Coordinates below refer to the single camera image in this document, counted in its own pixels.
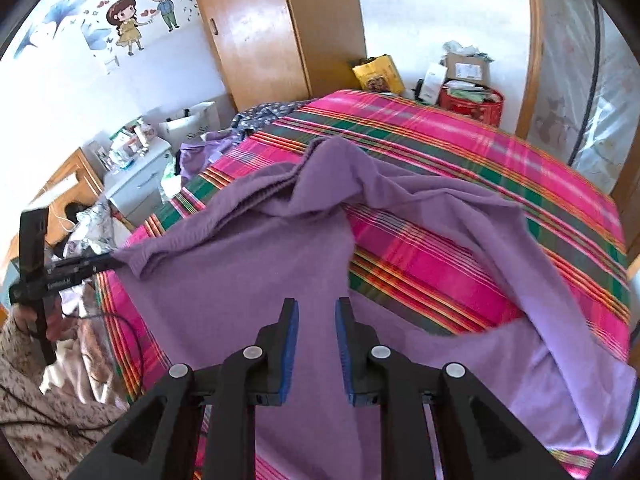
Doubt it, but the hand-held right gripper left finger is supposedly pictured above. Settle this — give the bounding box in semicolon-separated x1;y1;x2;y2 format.
65;297;300;480

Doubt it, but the black cable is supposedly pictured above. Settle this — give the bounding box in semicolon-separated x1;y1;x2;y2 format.
0;310;146;436

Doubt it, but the pale floral quilt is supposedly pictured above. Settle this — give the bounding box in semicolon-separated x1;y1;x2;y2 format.
47;200;146;406

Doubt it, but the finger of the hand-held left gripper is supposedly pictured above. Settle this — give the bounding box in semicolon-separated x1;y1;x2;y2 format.
74;255;126;281

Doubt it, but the cluster of small bottles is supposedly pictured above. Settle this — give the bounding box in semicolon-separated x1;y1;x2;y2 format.
92;115;162;171

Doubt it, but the green leaf print sheet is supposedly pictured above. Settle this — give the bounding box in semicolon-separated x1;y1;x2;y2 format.
159;160;188;201

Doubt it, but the plastic covered wooden frame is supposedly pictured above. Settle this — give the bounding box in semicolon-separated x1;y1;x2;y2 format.
515;0;640;201

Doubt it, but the purple knit garment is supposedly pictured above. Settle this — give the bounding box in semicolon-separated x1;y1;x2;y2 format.
114;136;638;480

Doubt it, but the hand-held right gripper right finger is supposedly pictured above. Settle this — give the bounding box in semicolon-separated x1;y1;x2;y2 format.
335;297;576;480

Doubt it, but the wooden side table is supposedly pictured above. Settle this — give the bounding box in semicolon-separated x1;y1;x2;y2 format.
30;147;106;246

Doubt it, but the white nightstand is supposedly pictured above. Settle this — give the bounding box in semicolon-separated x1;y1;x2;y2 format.
102;135;173;226

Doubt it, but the person's left hand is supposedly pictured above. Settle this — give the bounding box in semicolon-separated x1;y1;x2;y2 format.
4;296;68;350

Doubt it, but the cartoon couple wall sticker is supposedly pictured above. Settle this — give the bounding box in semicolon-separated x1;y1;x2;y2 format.
12;0;201;76

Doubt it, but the wooden wardrobe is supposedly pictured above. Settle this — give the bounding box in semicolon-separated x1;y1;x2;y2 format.
186;0;368;111

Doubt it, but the red round container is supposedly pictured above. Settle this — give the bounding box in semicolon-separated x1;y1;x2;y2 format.
439;85;505;128

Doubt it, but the white shopping bag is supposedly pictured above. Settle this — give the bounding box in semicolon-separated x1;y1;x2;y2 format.
159;101;221;148

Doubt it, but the cardboard box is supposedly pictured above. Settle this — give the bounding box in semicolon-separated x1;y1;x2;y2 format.
442;40;493;91

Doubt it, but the pink plaid blanket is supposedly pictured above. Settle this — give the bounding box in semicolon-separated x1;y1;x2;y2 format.
95;89;632;480

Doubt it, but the yellow box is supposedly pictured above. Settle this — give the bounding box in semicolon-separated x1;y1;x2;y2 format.
351;54;405;95

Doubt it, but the white slim box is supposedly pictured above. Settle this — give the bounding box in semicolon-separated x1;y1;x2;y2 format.
419;62;448;103

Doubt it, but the navy floral garment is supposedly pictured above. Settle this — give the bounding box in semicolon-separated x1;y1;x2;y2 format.
231;100;311;133

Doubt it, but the light purple garment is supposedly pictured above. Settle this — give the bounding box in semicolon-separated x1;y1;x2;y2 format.
179;130;251;181

